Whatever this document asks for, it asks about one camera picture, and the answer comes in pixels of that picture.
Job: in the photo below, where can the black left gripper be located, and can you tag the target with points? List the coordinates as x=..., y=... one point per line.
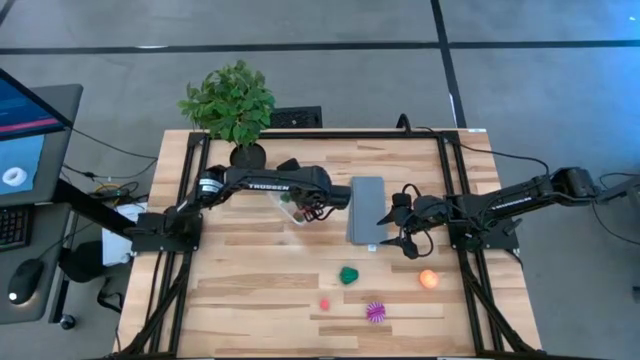
x=317, y=210

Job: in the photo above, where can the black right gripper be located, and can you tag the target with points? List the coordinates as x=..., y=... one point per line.
x=427, y=215

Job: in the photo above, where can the green orange bumpy toy produce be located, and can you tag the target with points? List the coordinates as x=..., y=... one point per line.
x=298, y=216

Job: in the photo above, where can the orange toy ball fruit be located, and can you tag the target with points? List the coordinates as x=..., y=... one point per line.
x=429, y=279

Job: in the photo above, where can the dark green toy bell pepper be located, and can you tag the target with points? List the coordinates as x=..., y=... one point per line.
x=348, y=275

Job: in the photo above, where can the purple spiky toy ball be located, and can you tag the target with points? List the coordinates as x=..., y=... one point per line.
x=375, y=311

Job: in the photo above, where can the pink fuzzy toy peach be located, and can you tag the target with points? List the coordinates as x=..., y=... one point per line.
x=325, y=304

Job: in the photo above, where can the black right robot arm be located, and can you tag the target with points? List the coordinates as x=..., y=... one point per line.
x=505, y=202

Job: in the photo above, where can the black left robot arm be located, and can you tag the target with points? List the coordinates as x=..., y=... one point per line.
x=260, y=180

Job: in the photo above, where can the clear plastic tupperware container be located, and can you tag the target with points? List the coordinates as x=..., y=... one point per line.
x=287, y=210

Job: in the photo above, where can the grey folded cloth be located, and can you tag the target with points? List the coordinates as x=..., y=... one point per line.
x=367, y=210

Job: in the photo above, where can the black plant pot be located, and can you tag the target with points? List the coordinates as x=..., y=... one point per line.
x=247, y=157

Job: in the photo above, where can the green leafy artificial plant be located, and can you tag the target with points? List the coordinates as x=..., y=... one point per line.
x=230, y=105

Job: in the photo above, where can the white paper sheet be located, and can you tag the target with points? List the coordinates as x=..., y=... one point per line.
x=115, y=250

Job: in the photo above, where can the black round object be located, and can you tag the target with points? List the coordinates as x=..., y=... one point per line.
x=85, y=262

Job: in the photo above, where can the black knob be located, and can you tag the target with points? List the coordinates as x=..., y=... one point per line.
x=68, y=321

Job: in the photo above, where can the grey side desk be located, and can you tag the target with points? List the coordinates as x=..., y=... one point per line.
x=50, y=305

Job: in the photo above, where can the black computer mouse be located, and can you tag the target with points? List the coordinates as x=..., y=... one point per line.
x=25, y=280

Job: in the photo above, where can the black computer monitor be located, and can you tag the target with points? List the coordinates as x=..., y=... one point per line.
x=20, y=150

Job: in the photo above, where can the black keyboard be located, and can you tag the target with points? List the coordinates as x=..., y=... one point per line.
x=12, y=227

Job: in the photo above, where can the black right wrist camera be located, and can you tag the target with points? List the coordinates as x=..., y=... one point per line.
x=401, y=200

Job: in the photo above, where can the black aluminium table frame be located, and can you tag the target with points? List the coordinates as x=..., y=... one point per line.
x=325, y=135

